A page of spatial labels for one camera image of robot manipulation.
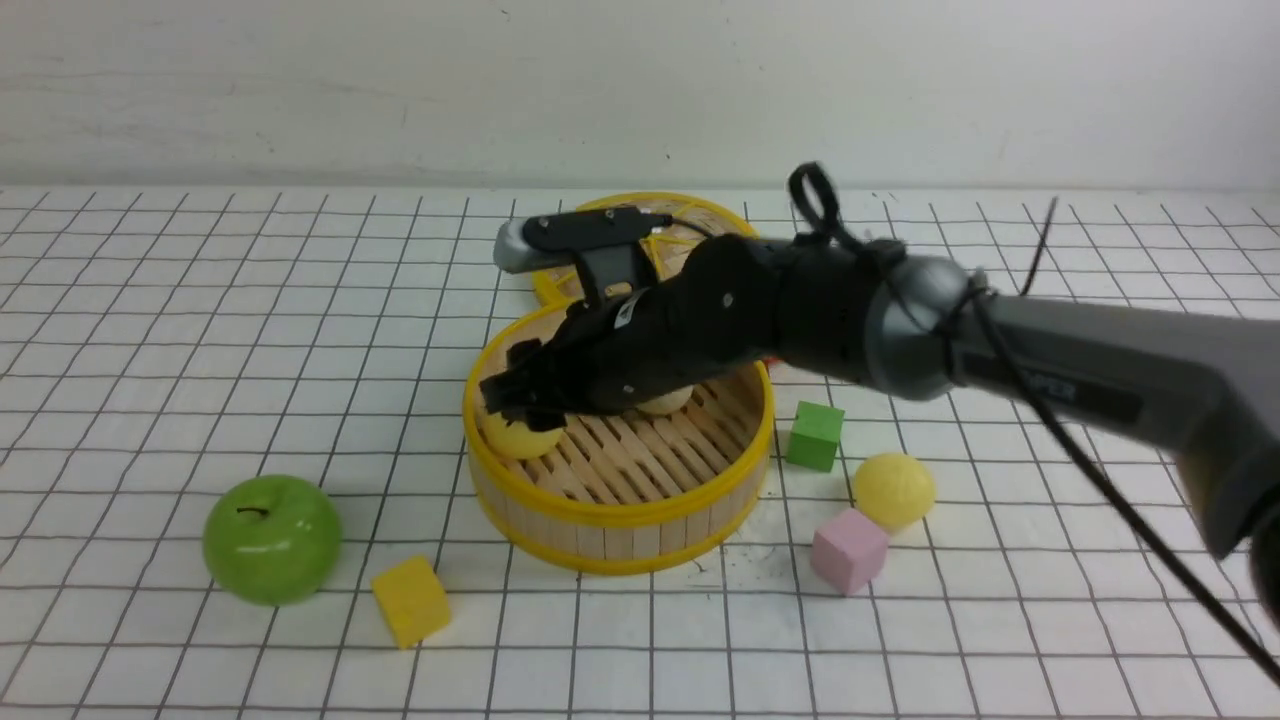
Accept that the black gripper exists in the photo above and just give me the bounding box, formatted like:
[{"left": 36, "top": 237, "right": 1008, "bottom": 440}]
[{"left": 477, "top": 234, "right": 797, "bottom": 433}]

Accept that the yellow bun front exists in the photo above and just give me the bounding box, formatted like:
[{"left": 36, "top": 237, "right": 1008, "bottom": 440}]
[{"left": 479, "top": 413, "right": 564, "bottom": 461}]

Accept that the yellow bun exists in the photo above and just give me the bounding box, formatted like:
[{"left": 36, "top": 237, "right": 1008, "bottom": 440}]
[
  {"left": 850, "top": 454, "right": 937, "bottom": 534},
  {"left": 479, "top": 413, "right": 564, "bottom": 461}
]

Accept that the white beige bun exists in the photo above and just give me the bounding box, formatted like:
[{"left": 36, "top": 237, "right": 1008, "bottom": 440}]
[{"left": 635, "top": 386, "right": 692, "bottom": 416}]

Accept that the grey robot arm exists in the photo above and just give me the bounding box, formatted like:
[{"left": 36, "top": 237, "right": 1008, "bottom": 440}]
[{"left": 480, "top": 236, "right": 1279, "bottom": 616}]

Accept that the bamboo steamer tray yellow rim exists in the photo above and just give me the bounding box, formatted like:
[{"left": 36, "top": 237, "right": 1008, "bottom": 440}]
[{"left": 462, "top": 304, "right": 774, "bottom": 575}]

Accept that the woven bamboo steamer lid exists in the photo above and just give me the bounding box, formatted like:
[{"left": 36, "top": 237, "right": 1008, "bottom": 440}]
[{"left": 532, "top": 191, "right": 758, "bottom": 305}]

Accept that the yellow cube block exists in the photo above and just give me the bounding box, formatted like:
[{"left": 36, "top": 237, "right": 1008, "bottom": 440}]
[{"left": 371, "top": 555, "right": 452, "bottom": 650}]

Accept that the green cube block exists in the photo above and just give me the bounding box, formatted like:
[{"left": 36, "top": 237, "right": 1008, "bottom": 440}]
[{"left": 783, "top": 401, "right": 845, "bottom": 473}]

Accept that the green apple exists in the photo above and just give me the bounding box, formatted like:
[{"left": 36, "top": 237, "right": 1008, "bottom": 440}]
[{"left": 201, "top": 474, "right": 343, "bottom": 607}]

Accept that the pink cube block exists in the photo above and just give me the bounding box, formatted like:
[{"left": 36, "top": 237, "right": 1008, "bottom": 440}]
[{"left": 810, "top": 507, "right": 890, "bottom": 597}]

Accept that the black cable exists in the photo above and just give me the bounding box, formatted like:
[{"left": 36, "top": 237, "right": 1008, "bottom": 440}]
[{"left": 787, "top": 161, "right": 1280, "bottom": 691}]

